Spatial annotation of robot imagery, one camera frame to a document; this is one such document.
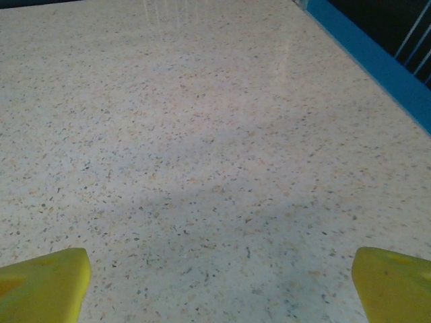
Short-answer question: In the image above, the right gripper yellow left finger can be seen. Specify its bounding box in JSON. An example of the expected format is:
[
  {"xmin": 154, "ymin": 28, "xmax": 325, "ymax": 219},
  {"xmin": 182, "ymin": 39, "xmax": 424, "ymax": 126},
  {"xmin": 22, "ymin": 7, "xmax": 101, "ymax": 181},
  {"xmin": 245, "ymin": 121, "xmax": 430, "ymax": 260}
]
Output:
[{"xmin": 0, "ymin": 248, "xmax": 92, "ymax": 323}]

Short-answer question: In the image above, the blue table edge strip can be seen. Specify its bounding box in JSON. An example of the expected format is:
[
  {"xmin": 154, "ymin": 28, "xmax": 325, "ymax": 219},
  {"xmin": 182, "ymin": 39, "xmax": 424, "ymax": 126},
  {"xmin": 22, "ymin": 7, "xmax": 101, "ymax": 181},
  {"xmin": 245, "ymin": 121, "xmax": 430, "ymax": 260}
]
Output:
[{"xmin": 292, "ymin": 0, "xmax": 431, "ymax": 136}]

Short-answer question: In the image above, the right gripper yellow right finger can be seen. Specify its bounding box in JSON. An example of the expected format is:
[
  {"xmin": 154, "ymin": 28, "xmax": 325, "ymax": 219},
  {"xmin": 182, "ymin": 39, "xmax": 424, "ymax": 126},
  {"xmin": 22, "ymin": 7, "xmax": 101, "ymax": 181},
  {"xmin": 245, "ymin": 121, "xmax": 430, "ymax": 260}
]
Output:
[{"xmin": 351, "ymin": 246, "xmax": 431, "ymax": 323}]

